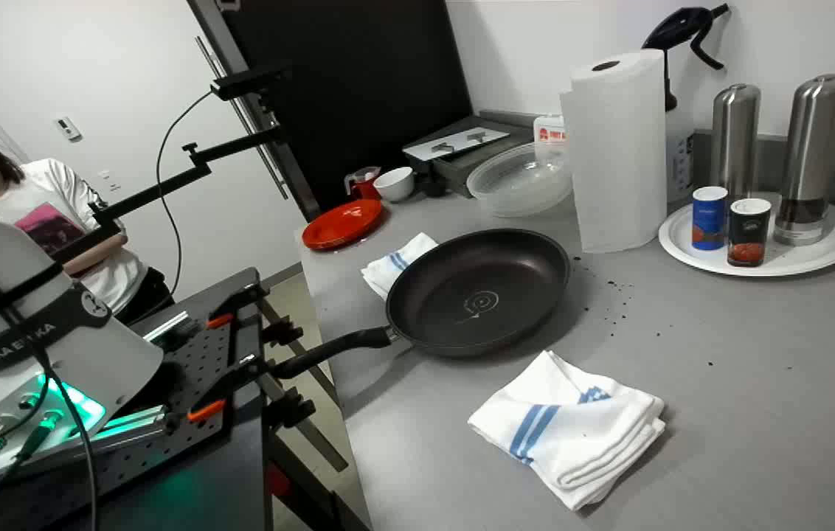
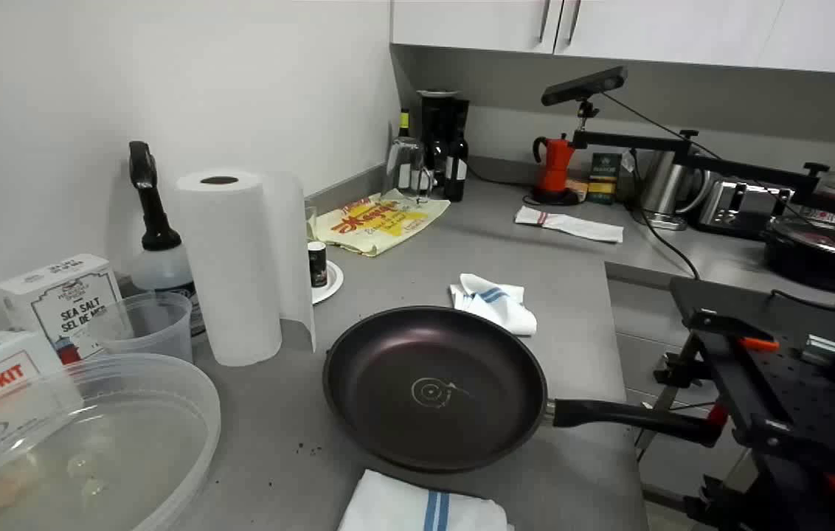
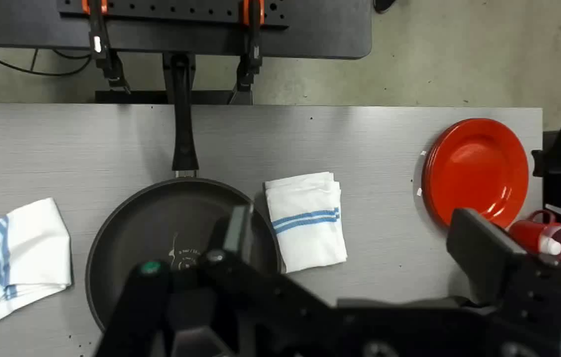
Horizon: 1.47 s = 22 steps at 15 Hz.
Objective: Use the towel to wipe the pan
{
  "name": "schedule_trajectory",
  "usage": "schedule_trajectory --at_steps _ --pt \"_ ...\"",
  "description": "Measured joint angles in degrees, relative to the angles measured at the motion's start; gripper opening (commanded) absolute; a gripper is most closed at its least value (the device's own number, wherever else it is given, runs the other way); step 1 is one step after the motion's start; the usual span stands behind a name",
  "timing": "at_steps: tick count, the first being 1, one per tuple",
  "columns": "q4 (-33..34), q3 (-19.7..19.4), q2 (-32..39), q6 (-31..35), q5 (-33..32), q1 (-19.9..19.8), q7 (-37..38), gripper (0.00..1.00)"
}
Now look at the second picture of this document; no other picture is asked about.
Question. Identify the white towel with blue stripe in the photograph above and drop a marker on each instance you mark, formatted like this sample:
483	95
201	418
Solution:
389	505
507	312

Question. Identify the dark nonstick frying pan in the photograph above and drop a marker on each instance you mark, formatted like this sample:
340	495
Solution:
434	394

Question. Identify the white paper towel roll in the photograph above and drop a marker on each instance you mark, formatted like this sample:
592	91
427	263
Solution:
228	266

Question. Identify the yellow printed bag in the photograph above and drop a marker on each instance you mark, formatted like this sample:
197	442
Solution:
375	222

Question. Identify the round white plate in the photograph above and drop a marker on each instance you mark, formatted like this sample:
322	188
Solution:
333	287

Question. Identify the small clear bottle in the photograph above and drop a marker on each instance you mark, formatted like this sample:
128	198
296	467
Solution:
402	170

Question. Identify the spice jar with dark label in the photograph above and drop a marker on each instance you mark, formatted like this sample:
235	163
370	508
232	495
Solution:
318	266

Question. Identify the dark glass bottle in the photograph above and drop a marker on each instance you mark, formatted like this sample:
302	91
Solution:
455	172

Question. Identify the black coffee maker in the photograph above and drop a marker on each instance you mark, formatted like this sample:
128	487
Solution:
434	119

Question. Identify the folded white cloth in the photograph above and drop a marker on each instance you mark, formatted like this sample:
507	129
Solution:
570	225

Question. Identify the red moka pot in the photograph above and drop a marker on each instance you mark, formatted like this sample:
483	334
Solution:
554	167

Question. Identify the dark yellow box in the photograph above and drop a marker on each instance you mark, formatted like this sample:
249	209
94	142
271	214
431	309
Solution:
607	179

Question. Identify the stainless steel kettle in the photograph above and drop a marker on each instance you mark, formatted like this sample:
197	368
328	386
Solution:
669	185

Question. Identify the small clear plastic tub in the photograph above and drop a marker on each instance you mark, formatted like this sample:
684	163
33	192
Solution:
154	328

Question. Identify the spray bottle with black trigger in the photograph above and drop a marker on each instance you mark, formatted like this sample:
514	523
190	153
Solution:
142	172

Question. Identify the stainless steel toaster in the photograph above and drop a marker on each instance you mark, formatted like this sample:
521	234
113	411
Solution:
744	204

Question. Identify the large clear plastic bowl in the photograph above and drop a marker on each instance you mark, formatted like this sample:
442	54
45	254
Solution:
141	461

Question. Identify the white sea salt box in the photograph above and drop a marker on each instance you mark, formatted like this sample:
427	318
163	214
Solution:
72	312

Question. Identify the black round cooking appliance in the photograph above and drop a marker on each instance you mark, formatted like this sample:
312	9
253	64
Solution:
830	254

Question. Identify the black stereo camera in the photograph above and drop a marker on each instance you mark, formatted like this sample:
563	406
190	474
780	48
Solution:
582	88

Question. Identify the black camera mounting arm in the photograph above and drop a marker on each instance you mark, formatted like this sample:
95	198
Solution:
634	139

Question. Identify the white wall cabinet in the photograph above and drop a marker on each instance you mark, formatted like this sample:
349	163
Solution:
672	30

